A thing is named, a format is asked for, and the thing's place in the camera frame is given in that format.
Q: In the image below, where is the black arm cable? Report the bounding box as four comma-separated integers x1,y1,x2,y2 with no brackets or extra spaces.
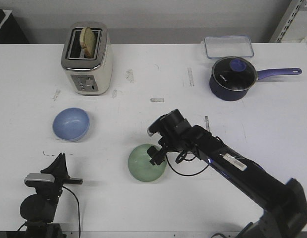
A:
61,186,81,238
165,148,211,177

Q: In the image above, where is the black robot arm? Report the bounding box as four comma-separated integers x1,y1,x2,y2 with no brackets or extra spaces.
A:
147,109,307,238
15,153,83,238

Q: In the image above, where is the green bowl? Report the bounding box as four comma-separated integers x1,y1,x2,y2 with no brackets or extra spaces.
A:
128,144,166,182

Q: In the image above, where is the dark blue saucepan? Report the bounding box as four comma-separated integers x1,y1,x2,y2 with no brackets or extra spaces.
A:
209,57,302,101

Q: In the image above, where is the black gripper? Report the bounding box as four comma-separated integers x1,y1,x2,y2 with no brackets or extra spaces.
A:
147,109,192,165
40,153,83,196

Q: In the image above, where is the glass pot lid blue knob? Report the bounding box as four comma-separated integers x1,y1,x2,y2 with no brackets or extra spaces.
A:
212,57,257,91

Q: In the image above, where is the clear plastic food container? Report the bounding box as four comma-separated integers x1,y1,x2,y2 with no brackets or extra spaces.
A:
203,35,254,60

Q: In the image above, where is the white metal shelf upright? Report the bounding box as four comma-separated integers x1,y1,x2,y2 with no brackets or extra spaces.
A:
269,0,307,43

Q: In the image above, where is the cream and chrome toaster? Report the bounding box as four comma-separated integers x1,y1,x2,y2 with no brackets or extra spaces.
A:
61,21,113,96

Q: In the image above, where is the toast slice in toaster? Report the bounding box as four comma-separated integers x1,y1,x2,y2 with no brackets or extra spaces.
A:
79,27,96,59

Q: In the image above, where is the blue bowl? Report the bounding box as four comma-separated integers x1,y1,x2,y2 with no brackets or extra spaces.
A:
52,108,90,142

